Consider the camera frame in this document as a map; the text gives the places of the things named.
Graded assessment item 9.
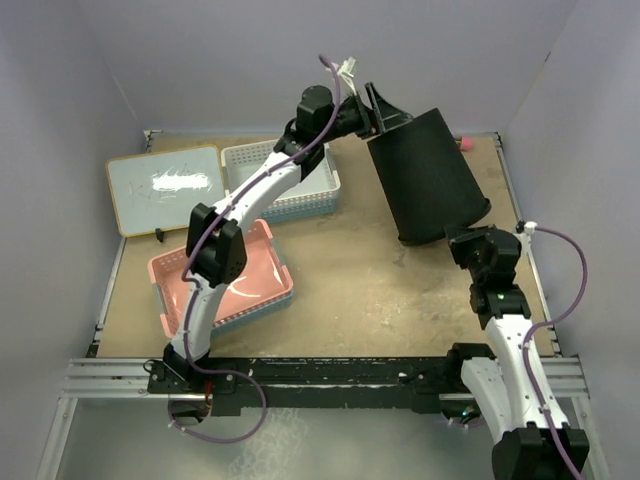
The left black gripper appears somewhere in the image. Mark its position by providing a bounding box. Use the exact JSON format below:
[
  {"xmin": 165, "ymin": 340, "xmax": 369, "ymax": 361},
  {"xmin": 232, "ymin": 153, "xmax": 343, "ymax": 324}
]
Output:
[{"xmin": 320, "ymin": 88, "xmax": 415, "ymax": 148}]

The large black plastic bin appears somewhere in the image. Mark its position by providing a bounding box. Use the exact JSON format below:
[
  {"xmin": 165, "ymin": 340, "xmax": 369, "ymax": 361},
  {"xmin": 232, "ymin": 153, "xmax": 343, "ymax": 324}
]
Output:
[{"xmin": 368, "ymin": 108, "xmax": 491, "ymax": 245}]

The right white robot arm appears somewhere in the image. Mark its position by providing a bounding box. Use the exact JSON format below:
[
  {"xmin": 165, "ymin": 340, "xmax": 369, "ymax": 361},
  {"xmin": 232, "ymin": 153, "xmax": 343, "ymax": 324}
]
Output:
[{"xmin": 444, "ymin": 221, "xmax": 590, "ymax": 479}]

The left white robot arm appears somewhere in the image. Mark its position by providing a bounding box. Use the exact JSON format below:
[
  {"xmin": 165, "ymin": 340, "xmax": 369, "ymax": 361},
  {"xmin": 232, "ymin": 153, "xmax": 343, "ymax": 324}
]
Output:
[{"xmin": 163, "ymin": 83, "xmax": 413, "ymax": 392}]

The pink marker pen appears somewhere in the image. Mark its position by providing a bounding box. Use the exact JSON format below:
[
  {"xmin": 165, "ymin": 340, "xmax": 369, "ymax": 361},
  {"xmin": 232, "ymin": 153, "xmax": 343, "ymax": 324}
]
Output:
[{"xmin": 454, "ymin": 135, "xmax": 474, "ymax": 152}]

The blue perforated basket under white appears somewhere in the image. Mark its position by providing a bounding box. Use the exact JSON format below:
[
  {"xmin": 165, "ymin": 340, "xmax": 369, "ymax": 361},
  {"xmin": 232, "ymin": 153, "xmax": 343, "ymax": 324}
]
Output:
[{"xmin": 259, "ymin": 187, "xmax": 340, "ymax": 223}]

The pink perforated basket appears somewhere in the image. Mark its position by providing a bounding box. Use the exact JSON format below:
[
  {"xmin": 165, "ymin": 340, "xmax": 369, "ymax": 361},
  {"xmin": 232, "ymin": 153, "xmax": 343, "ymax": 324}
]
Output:
[{"xmin": 148, "ymin": 219, "xmax": 294, "ymax": 338}]

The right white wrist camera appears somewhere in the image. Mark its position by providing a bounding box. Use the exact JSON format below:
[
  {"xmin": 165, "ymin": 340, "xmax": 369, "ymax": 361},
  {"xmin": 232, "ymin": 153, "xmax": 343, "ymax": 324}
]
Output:
[{"xmin": 514, "ymin": 220, "xmax": 538, "ymax": 248}]

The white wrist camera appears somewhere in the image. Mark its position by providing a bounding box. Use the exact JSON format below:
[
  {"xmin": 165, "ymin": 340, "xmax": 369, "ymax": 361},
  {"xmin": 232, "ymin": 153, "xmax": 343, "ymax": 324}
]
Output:
[
  {"xmin": 514, "ymin": 220, "xmax": 538, "ymax": 248},
  {"xmin": 337, "ymin": 56, "xmax": 358, "ymax": 95}
]

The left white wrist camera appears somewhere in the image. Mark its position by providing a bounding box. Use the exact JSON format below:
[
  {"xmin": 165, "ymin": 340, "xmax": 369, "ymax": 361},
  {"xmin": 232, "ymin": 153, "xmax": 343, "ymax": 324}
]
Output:
[{"xmin": 337, "ymin": 56, "xmax": 358, "ymax": 95}]

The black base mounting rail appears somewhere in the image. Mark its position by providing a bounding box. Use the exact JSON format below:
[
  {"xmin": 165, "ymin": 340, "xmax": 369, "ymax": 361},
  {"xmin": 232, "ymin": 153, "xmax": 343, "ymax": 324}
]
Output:
[{"xmin": 144, "ymin": 343, "xmax": 495, "ymax": 417}]

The small whiteboard yellow frame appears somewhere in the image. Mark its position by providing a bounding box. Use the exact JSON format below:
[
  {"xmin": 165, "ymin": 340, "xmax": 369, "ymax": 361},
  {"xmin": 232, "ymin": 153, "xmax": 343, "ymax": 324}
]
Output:
[{"xmin": 106, "ymin": 144, "xmax": 225, "ymax": 238}]

